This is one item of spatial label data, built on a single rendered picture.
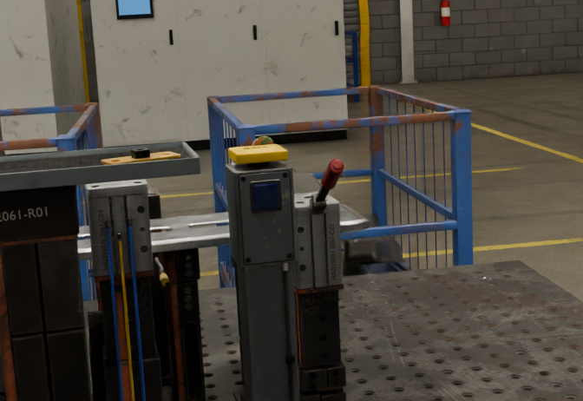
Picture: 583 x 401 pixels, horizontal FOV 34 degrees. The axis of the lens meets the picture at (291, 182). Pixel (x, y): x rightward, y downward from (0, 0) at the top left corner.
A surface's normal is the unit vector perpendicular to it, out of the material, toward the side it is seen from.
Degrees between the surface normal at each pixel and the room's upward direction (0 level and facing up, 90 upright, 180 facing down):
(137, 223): 90
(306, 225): 90
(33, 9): 90
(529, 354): 0
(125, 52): 90
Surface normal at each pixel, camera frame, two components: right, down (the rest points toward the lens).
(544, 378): -0.05, -0.98
